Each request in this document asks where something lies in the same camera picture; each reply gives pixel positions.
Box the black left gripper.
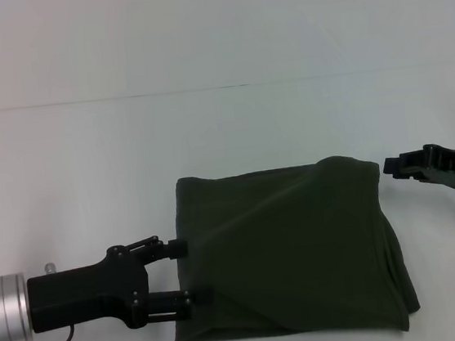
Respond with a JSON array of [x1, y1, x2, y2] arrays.
[[21, 230, 219, 341]]

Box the dark green shirt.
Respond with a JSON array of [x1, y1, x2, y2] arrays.
[[156, 147, 424, 341]]

